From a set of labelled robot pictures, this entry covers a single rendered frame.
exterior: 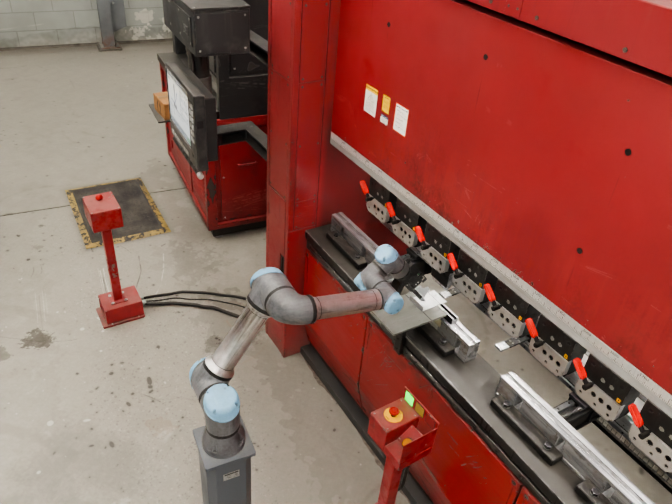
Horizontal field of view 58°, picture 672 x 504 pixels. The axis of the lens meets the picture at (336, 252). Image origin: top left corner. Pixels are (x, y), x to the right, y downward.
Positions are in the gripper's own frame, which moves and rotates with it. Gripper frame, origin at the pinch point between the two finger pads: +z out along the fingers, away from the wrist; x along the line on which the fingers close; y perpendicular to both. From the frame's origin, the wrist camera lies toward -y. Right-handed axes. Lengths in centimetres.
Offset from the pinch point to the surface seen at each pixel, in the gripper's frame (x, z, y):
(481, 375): -34.6, 18.5, -4.7
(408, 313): -3.1, -0.3, -7.6
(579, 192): -50, -53, 51
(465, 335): -21.0, 12.2, 2.1
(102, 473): 55, 0, -163
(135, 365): 116, 21, -138
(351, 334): 34, 33, -35
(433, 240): 2.8, -14.9, 19.5
